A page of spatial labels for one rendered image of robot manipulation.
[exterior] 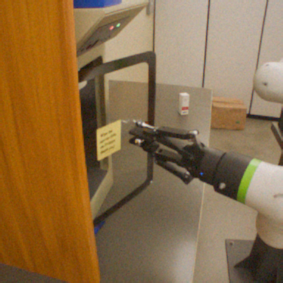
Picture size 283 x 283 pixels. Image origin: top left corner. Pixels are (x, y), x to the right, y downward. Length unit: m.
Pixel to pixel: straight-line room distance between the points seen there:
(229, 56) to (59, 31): 3.29
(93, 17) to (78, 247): 0.43
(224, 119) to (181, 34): 1.11
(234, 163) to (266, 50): 3.13
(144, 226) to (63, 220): 0.33
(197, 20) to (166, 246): 3.03
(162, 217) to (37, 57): 0.60
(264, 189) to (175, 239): 0.34
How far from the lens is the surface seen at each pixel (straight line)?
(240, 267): 1.99
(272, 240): 0.68
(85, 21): 0.48
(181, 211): 0.90
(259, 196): 0.56
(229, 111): 3.45
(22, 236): 0.69
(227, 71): 3.68
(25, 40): 0.44
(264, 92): 0.95
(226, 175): 0.58
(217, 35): 3.58
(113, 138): 0.69
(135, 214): 0.89
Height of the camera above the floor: 1.55
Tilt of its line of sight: 30 degrees down
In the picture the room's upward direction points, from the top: straight up
